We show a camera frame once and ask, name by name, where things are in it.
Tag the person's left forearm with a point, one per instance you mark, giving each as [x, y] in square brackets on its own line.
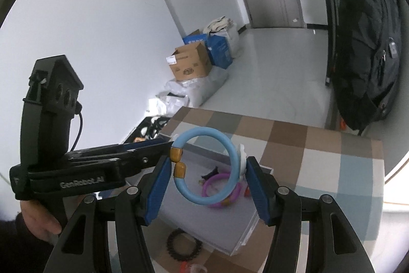
[19, 250]

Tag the white crumpled packet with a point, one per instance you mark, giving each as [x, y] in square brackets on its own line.
[166, 105]

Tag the brown shoe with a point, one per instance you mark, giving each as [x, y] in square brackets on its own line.
[140, 140]

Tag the clear red hair clip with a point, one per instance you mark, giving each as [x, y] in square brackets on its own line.
[191, 268]

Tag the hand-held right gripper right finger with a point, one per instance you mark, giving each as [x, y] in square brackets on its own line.
[259, 193]

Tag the grey rectangular box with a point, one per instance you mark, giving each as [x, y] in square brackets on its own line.
[198, 221]

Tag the black and white sneaker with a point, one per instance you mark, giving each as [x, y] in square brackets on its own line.
[150, 131]
[158, 121]

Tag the beige cloth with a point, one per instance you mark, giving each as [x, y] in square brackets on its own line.
[220, 24]

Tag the clear plastic bag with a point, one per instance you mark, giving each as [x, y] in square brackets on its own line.
[204, 87]

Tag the checked tablecloth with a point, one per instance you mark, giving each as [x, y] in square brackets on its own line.
[319, 158]

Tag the brown cardboard box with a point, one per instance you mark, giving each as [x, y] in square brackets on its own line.
[191, 65]

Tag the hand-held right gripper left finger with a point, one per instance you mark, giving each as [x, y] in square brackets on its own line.
[157, 193]

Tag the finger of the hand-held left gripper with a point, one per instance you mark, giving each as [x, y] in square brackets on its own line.
[127, 147]
[140, 159]

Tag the person's left hand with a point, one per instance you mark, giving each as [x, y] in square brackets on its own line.
[36, 218]

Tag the black backpack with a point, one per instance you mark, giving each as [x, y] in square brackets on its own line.
[367, 52]

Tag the black shoe tray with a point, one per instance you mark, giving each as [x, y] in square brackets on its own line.
[132, 135]

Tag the blue cardboard box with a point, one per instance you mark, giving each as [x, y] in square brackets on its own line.
[220, 50]

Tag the white plastic bag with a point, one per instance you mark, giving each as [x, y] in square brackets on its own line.
[232, 39]

